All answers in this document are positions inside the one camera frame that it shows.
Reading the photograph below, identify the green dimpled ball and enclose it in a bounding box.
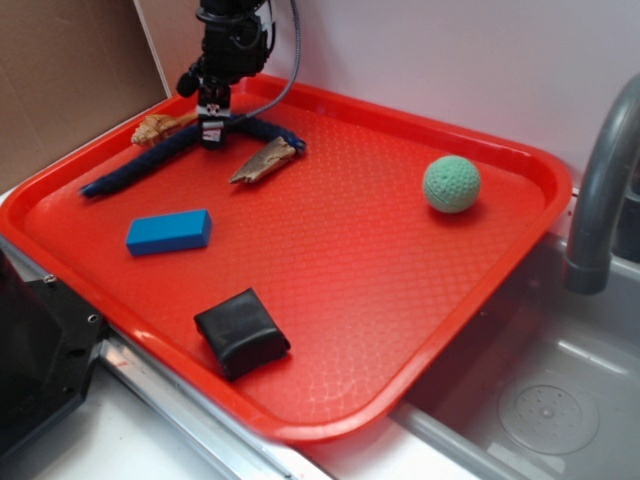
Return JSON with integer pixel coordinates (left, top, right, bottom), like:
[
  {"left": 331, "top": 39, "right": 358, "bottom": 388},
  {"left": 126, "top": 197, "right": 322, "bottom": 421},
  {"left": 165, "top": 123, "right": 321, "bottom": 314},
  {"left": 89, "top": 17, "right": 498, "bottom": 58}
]
[{"left": 422, "top": 155, "right": 481, "bottom": 214}]

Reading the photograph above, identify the tan seashell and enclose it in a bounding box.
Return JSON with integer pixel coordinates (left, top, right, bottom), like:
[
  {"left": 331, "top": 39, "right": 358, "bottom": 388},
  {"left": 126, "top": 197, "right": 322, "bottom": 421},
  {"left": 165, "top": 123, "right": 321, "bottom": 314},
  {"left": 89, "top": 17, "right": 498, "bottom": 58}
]
[{"left": 131, "top": 113, "right": 198, "bottom": 147}]

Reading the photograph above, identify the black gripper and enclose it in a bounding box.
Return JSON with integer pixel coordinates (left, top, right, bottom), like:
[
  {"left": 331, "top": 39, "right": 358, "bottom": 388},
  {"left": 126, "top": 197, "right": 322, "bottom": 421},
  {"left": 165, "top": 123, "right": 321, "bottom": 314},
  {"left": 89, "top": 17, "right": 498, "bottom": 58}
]
[{"left": 177, "top": 13, "right": 273, "bottom": 150}]

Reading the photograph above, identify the brown wood fragment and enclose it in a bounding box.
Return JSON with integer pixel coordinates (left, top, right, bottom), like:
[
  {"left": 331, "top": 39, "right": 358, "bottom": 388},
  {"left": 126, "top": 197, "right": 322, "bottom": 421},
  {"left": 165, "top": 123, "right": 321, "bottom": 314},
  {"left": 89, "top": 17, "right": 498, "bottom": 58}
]
[{"left": 229, "top": 137, "right": 296, "bottom": 184}]

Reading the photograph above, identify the grey toy sink basin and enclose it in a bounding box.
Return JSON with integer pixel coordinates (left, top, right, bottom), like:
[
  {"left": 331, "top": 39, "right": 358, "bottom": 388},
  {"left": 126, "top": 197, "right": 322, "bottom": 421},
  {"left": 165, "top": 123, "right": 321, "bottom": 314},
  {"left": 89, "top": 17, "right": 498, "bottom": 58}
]
[{"left": 304, "top": 234, "right": 640, "bottom": 480}]

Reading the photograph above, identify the black folded rubber piece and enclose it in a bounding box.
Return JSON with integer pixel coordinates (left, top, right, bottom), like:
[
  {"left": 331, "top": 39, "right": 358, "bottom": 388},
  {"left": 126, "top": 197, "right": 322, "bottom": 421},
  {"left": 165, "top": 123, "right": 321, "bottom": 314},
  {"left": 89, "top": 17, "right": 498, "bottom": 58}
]
[{"left": 194, "top": 288, "right": 291, "bottom": 381}]

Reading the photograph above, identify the dark blue braided rope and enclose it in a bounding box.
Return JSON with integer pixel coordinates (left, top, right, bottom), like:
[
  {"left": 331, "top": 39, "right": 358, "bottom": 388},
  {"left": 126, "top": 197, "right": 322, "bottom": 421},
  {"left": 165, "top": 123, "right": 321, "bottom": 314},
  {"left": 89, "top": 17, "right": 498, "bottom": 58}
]
[{"left": 79, "top": 113, "right": 307, "bottom": 200}]

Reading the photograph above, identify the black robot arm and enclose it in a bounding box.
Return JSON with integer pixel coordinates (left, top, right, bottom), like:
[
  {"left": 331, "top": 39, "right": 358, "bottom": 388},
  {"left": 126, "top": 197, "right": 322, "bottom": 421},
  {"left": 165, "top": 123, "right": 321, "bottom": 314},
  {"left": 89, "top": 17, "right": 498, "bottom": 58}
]
[{"left": 176, "top": 1, "right": 272, "bottom": 150}]

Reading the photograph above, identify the blue rectangular block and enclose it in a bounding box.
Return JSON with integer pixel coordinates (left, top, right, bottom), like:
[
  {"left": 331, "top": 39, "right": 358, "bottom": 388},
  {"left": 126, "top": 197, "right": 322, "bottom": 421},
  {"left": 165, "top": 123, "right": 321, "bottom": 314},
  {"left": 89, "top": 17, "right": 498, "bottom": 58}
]
[{"left": 125, "top": 209, "right": 213, "bottom": 256}]

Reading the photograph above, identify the grey toy faucet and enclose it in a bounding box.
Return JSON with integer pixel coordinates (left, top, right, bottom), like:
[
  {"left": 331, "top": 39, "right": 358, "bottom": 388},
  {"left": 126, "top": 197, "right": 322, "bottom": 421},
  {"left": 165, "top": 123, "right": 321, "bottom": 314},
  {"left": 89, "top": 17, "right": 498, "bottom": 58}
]
[{"left": 562, "top": 76, "right": 639, "bottom": 295}]

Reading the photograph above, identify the grey braided cable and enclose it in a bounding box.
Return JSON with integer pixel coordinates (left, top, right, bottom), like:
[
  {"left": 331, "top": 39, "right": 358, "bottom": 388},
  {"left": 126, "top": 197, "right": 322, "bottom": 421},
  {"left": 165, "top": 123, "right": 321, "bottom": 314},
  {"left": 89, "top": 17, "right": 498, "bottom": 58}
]
[{"left": 230, "top": 0, "right": 303, "bottom": 121}]

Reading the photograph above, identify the red plastic tray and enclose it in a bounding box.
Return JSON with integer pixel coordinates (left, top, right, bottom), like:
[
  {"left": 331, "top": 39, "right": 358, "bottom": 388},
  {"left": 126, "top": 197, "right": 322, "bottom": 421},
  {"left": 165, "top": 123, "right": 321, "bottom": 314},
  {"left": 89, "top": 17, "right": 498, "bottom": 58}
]
[{"left": 1, "top": 85, "right": 572, "bottom": 444}]

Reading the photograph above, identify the silver metal rail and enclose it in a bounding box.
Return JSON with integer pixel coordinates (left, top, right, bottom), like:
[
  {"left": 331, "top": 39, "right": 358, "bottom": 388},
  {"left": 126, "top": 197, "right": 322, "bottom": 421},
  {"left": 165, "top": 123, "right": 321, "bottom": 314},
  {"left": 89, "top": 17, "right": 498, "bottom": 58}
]
[{"left": 0, "top": 234, "right": 306, "bottom": 480}]

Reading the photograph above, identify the brown cardboard panel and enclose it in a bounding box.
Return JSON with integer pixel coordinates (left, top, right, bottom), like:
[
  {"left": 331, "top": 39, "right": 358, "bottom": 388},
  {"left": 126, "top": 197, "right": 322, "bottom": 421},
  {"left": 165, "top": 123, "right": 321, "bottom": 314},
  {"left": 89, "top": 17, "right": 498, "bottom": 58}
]
[{"left": 1, "top": 1, "right": 203, "bottom": 192}]

